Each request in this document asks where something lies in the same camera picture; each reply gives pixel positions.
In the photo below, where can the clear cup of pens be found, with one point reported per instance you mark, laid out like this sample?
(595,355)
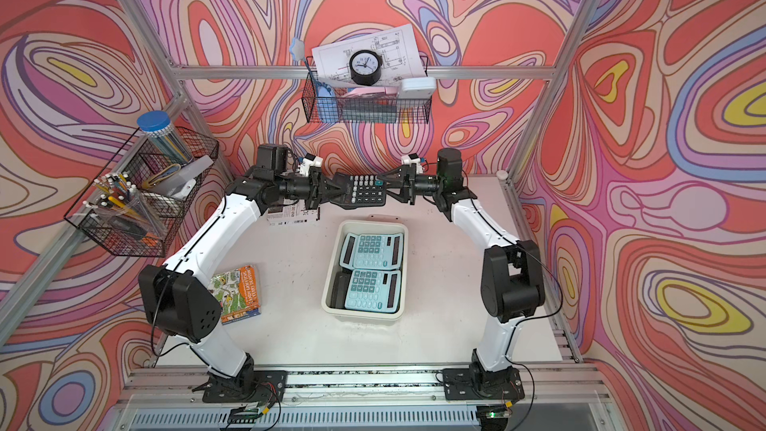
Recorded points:
(122,207)

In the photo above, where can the white paper drawing sheet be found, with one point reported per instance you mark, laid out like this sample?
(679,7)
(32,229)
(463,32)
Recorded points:
(396,46)

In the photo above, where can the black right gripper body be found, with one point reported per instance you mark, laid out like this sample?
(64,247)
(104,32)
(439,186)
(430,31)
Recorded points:
(427,185)

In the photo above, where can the cream plastic storage box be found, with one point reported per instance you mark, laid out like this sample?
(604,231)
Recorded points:
(360,227)

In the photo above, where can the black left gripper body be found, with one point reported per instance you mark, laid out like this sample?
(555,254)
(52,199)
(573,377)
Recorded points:
(296,188)

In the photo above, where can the design weekly magazine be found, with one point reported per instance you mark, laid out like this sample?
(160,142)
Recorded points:
(293,214)

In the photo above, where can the colourful treehouse book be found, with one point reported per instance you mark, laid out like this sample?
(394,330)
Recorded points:
(238,293)

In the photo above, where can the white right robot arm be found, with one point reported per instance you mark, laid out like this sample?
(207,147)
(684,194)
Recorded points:
(512,286)

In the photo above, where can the teal calculator with display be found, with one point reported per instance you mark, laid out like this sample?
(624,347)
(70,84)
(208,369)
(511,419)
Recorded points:
(374,291)

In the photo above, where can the light blue calculator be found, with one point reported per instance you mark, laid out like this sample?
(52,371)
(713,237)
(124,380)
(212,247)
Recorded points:
(372,252)

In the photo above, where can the white box in side basket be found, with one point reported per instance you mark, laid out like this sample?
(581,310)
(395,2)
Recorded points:
(178,181)

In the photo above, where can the blue lid pencil jar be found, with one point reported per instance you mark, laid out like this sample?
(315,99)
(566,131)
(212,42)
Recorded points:
(160,130)

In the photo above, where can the black round clock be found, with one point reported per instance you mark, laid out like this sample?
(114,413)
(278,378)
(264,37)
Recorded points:
(365,68)

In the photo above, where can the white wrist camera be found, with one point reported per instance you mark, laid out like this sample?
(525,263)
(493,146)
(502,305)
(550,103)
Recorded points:
(414,160)
(308,163)

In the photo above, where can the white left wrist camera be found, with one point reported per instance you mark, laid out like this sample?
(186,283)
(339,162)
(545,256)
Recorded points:
(308,163)

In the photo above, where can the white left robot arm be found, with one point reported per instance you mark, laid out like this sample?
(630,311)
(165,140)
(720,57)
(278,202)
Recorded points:
(176,295)

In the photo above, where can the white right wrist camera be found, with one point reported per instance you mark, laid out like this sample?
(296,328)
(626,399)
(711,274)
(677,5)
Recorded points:
(414,160)

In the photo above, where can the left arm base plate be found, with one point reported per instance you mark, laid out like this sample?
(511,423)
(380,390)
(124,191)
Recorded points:
(253,386)

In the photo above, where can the white device in basket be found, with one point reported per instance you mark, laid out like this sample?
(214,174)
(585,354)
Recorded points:
(421,88)

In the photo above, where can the black wire side basket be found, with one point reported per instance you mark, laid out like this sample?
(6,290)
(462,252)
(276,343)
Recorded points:
(143,163)

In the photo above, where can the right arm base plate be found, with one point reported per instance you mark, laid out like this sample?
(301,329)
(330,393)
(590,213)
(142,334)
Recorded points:
(469,384)

